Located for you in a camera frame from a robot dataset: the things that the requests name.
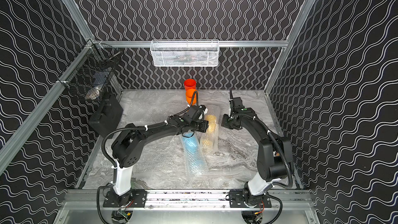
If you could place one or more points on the aluminium frame corner post left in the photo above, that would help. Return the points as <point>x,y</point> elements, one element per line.
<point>78,19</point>

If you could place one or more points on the orange plastic wine glass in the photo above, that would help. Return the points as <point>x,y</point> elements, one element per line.
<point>192,96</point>

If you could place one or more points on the black wire mesh basket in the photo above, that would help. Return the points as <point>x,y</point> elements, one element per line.
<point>91,79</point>

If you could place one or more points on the red plastic wine glass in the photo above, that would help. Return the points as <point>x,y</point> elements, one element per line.
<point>190,84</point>

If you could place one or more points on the bubble orange glass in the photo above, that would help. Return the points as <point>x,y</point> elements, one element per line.
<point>164,156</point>

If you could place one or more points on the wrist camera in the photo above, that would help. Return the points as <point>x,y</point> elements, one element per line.
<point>196,113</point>
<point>236,106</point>

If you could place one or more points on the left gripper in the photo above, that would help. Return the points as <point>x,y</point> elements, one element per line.
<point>202,126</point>

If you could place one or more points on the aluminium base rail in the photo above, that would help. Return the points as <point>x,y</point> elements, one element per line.
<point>191,200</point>

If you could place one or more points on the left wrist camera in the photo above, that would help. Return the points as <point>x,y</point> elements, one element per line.
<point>196,113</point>

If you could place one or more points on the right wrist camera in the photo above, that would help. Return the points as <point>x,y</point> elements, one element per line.
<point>236,106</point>

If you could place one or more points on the white wire mesh basket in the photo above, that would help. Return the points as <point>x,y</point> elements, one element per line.
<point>185,52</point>

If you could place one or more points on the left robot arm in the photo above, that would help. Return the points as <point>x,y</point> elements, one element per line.
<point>124,146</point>

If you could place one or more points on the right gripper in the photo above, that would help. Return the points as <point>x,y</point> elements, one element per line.
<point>224,123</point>

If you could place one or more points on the black speaker box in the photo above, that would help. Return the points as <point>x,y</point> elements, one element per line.
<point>107,117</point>

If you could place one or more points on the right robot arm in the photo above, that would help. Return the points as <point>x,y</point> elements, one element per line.
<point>274,158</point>

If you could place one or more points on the bubble yellow glass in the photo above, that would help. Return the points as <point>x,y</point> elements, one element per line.
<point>209,139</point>

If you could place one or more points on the bubble blue glass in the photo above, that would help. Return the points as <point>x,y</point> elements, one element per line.
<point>196,164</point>

